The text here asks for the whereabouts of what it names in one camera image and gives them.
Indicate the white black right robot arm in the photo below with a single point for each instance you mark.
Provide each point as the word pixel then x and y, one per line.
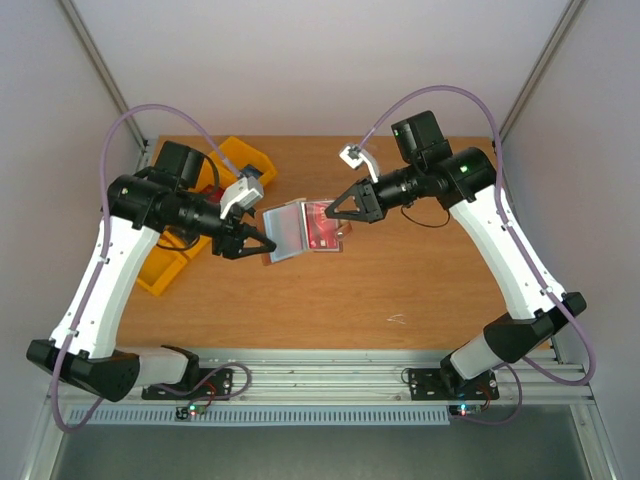
pixel 463 183

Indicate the left aluminium frame post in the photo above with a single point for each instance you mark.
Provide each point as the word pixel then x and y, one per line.
pixel 90 48

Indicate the left small circuit board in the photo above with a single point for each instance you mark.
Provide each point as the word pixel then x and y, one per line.
pixel 190 412

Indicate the yellow bin near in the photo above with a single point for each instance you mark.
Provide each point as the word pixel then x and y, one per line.
pixel 159 270

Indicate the small circuit board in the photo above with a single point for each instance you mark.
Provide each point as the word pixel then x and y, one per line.
pixel 466 410
pixel 190 412

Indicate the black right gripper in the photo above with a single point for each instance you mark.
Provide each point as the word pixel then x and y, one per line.
pixel 373 201

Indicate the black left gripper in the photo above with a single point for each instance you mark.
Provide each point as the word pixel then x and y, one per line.
pixel 232 244

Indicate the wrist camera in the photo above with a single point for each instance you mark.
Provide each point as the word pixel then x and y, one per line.
pixel 355 157
pixel 244 193

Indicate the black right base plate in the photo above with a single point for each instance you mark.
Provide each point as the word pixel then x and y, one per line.
pixel 425 384

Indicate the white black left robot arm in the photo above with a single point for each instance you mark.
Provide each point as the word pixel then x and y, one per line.
pixel 81 351

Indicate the blue card in bin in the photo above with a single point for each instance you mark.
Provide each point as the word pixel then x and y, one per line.
pixel 251 171

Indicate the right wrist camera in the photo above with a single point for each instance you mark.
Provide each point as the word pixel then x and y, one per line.
pixel 355 157

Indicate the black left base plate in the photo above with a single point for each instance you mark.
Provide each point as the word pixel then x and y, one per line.
pixel 220 383

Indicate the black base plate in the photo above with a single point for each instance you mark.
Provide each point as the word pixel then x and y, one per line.
pixel 220 383
pixel 425 384

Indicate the brown leather card holder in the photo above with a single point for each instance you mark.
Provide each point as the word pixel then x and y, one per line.
pixel 301 226

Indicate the grey slotted cable duct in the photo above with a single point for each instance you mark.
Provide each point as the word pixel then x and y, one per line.
pixel 272 416

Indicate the right small circuit board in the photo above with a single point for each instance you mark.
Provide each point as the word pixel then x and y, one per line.
pixel 466 410

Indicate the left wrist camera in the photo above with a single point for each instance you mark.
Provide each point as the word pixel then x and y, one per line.
pixel 244 193

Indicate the aluminium frame post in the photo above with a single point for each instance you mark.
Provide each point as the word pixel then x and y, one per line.
pixel 90 48
pixel 560 31

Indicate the right aluminium frame post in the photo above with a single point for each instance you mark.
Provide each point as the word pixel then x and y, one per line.
pixel 560 31

